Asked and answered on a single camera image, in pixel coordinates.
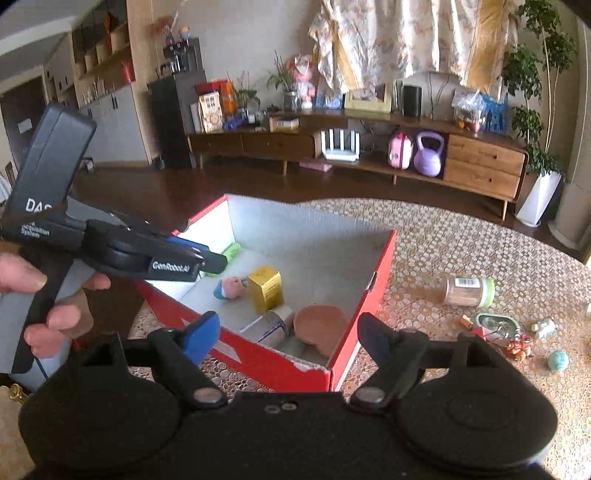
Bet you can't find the vase with dried flowers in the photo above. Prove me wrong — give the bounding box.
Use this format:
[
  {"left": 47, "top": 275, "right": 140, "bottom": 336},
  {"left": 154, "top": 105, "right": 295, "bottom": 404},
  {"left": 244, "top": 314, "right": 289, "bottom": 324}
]
[{"left": 154, "top": 11, "right": 193, "bottom": 47}]

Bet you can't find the orange bottle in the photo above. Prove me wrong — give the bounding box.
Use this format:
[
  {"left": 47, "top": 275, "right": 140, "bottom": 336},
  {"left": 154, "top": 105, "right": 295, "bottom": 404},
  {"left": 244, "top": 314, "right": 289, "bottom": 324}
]
[{"left": 220, "top": 80, "right": 236, "bottom": 116}]

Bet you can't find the wooden TV cabinet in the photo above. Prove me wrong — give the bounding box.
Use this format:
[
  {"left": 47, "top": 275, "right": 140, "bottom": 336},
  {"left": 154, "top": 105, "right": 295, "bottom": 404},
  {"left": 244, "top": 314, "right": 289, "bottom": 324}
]
[{"left": 187, "top": 108, "right": 530, "bottom": 220}]

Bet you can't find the potted plant grey pot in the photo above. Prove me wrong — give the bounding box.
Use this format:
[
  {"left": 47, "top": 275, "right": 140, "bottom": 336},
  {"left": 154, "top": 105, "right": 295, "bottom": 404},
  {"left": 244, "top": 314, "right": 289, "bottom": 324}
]
[{"left": 267, "top": 50, "right": 301, "bottom": 112}]

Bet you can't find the purple kettlebell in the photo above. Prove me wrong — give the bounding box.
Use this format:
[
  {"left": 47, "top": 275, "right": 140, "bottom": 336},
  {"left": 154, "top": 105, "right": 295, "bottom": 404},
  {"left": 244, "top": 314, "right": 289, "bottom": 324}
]
[{"left": 413, "top": 131, "right": 447, "bottom": 177}]

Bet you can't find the patterned tablecloth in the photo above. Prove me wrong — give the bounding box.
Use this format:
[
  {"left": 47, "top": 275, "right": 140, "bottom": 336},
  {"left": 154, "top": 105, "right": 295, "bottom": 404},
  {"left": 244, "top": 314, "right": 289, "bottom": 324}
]
[{"left": 0, "top": 198, "right": 591, "bottom": 480}]

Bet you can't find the printed snack box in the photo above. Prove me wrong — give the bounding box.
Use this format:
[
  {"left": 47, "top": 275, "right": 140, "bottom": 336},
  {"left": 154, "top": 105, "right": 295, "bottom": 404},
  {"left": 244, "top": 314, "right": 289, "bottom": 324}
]
[{"left": 198, "top": 91, "right": 223, "bottom": 134}]

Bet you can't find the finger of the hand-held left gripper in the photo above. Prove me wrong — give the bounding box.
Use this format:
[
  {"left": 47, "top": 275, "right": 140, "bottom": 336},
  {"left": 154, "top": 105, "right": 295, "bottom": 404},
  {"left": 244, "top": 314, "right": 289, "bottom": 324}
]
[
  {"left": 137, "top": 234, "right": 230, "bottom": 283},
  {"left": 107, "top": 209, "right": 219, "bottom": 254}
]

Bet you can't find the black coffee machine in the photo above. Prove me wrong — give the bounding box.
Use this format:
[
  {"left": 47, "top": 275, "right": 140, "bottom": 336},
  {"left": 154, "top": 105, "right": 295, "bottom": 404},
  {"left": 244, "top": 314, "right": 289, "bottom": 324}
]
[{"left": 165, "top": 36, "right": 204, "bottom": 75}]

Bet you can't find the pink toy suitcase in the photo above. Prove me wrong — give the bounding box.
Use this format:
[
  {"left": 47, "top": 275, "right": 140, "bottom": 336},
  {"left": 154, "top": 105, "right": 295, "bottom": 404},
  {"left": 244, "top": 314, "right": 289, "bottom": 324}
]
[{"left": 387, "top": 132, "right": 414, "bottom": 171}]

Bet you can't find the yellow picture frame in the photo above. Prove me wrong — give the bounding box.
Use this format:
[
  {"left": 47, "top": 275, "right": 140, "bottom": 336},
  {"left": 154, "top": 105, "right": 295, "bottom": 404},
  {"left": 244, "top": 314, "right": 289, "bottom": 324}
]
[{"left": 344, "top": 84, "right": 393, "bottom": 114}]

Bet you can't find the white router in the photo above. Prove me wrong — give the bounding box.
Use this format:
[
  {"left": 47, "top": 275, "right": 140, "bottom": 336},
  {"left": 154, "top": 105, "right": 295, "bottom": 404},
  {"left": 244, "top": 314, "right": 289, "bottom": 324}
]
[{"left": 320, "top": 128, "right": 362, "bottom": 162}]

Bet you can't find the potted tree white planter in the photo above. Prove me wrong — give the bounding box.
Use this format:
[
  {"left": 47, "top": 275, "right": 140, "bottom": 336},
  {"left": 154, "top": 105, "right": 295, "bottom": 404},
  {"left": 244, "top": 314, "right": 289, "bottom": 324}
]
[{"left": 501, "top": 0, "right": 581, "bottom": 227}]

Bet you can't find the black speaker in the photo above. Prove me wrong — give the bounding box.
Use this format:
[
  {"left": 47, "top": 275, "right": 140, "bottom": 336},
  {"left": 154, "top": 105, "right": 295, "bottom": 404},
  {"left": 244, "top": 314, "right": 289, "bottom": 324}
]
[{"left": 402, "top": 85, "right": 424, "bottom": 118}]

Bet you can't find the pink pig toy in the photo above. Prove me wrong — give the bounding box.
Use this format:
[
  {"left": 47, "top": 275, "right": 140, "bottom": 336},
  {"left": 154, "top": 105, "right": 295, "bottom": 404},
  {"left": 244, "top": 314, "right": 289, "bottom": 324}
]
[{"left": 213, "top": 276, "right": 249, "bottom": 300}]

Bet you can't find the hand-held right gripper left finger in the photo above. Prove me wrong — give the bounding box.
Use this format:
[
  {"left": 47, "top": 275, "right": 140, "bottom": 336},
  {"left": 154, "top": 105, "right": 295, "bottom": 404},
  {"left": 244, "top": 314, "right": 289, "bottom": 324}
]
[{"left": 64, "top": 311, "right": 228, "bottom": 411}]

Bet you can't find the pink heart-shaped bowl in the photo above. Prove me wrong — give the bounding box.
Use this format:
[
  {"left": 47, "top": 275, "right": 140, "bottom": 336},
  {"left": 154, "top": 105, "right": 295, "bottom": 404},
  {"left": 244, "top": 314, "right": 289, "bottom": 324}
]
[{"left": 294, "top": 304, "right": 350, "bottom": 357}]

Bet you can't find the red cardboard box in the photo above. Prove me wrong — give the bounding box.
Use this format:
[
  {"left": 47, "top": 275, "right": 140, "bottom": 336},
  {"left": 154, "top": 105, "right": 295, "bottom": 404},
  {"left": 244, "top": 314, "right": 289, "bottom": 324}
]
[{"left": 134, "top": 194, "right": 398, "bottom": 393}]

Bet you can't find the small white toy figure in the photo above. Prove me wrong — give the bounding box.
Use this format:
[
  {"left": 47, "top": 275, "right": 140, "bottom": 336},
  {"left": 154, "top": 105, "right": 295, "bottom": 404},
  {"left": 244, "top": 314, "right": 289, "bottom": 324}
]
[{"left": 530, "top": 318, "right": 557, "bottom": 340}]

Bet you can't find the clear bottle purple cap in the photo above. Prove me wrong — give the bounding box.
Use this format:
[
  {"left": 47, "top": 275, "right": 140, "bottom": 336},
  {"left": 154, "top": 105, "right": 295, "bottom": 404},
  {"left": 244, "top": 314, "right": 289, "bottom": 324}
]
[{"left": 239, "top": 310, "right": 297, "bottom": 347}]

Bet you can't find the person's left hand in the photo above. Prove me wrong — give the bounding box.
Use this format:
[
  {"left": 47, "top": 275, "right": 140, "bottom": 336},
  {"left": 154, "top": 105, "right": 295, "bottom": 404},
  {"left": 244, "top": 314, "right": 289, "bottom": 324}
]
[{"left": 0, "top": 253, "right": 112, "bottom": 360}]

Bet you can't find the wall cabinet with shelves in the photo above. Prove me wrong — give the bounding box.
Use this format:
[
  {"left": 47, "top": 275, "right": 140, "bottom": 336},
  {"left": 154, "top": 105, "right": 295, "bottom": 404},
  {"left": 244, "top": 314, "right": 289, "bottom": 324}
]
[{"left": 43, "top": 0, "right": 153, "bottom": 165}]

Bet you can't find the red orange toy figure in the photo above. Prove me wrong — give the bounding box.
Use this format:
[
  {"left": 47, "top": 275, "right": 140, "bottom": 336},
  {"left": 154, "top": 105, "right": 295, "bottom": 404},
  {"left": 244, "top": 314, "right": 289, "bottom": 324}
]
[{"left": 505, "top": 339, "right": 532, "bottom": 361}]

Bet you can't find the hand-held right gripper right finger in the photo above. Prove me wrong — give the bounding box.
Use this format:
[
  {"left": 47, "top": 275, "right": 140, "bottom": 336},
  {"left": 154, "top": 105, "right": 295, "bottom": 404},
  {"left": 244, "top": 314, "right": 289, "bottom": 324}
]
[{"left": 349, "top": 312, "right": 523, "bottom": 410}]

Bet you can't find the small leafy plant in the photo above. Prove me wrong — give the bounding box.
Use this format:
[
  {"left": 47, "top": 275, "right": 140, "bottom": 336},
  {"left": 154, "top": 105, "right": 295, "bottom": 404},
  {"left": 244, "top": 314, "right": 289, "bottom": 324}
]
[{"left": 226, "top": 71, "right": 262, "bottom": 121}]

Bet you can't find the black cabinet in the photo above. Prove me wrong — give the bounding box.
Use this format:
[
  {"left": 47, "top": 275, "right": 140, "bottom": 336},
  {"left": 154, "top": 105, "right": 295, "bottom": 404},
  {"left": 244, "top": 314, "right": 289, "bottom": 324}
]
[{"left": 147, "top": 69, "right": 209, "bottom": 169}]

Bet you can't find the standing air conditioner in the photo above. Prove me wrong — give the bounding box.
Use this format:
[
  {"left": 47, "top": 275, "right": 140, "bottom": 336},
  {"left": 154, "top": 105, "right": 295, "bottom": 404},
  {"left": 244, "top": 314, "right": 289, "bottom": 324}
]
[{"left": 549, "top": 92, "right": 591, "bottom": 253}]

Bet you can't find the small yellow box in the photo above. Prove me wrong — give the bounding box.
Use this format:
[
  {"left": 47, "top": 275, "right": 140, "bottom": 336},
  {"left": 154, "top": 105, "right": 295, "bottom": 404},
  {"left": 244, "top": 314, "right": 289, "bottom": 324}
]
[{"left": 247, "top": 266, "right": 284, "bottom": 313}]

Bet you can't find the clear plastic bag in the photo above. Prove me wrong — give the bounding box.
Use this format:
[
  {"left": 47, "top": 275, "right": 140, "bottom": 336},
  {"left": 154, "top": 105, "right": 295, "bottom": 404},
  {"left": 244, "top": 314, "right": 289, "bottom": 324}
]
[{"left": 451, "top": 89, "right": 486, "bottom": 130}]

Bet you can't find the clear jar green lid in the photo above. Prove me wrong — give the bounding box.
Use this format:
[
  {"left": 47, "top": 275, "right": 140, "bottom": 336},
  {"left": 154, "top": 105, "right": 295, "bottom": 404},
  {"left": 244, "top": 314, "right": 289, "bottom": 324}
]
[{"left": 445, "top": 275, "right": 496, "bottom": 308}]

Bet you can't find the pink doll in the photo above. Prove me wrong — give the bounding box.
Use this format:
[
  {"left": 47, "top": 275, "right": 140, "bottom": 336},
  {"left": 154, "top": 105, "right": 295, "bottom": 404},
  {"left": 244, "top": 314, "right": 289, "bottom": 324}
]
[{"left": 288, "top": 55, "right": 320, "bottom": 111}]

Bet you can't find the floral bed sheet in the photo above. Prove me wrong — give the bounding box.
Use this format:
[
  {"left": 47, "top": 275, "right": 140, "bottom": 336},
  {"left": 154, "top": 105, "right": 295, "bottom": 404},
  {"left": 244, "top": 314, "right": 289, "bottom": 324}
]
[{"left": 308, "top": 0, "right": 525, "bottom": 93}]

